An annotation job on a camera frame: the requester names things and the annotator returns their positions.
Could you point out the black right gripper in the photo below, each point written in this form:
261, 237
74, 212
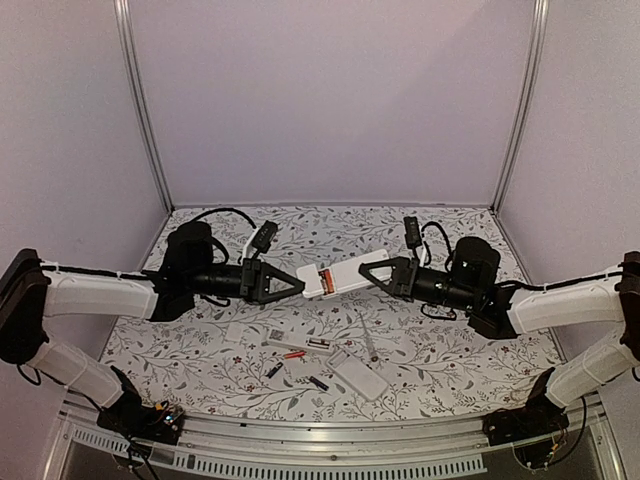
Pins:
403, 276

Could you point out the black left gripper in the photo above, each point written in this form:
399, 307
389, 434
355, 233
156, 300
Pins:
255, 282

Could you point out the white remote with green logo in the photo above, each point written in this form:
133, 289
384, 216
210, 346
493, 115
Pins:
345, 275

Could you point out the white battery cover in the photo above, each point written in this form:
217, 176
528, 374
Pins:
234, 333

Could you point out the white remote with display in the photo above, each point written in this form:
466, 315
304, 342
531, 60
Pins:
290, 340

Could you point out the white remote control back up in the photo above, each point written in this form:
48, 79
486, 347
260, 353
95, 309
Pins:
357, 375

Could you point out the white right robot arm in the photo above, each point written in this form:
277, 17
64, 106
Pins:
505, 310

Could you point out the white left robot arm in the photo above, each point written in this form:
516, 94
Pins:
195, 265

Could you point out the orange copper battery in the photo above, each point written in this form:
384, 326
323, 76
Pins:
331, 282

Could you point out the floral tablecloth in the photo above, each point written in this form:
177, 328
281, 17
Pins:
435, 364

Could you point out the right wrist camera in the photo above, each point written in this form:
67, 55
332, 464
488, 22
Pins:
415, 242

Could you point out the front aluminium rail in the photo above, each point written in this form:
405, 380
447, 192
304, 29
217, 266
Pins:
239, 448

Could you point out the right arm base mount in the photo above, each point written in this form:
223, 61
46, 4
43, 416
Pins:
532, 420

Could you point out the right aluminium frame post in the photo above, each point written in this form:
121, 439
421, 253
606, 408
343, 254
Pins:
525, 99

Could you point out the aluminium frame post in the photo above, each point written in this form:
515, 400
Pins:
134, 77
525, 99

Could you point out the left aluminium frame post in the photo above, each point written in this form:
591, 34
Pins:
134, 77

